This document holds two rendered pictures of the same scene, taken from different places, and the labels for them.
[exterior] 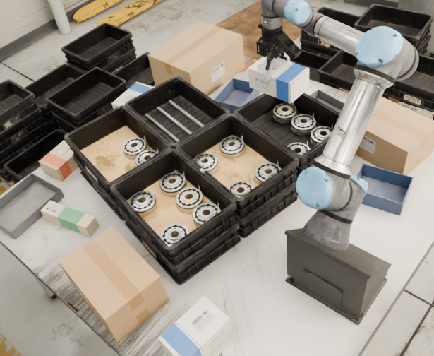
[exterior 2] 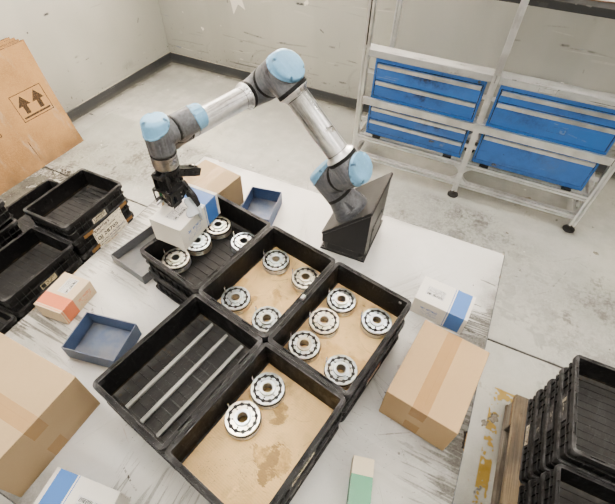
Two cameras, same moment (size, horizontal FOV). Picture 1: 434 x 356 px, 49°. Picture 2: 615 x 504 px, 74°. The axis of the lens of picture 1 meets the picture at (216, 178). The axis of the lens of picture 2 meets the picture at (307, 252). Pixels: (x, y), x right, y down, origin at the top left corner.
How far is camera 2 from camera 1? 1.73 m
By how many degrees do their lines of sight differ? 69
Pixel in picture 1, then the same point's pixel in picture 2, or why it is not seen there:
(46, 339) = not seen: outside the picture
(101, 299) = (473, 363)
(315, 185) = (364, 161)
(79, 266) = (451, 405)
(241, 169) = (266, 288)
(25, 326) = not seen: outside the picture
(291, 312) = (388, 255)
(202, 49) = (5, 374)
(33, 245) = not seen: outside the picture
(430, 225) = (288, 188)
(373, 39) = (286, 61)
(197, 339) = (452, 292)
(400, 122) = (202, 179)
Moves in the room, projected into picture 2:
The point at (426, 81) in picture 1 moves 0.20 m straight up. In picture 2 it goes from (69, 208) to (52, 179)
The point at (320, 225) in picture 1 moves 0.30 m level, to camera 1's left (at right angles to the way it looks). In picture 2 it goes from (356, 198) to (395, 251)
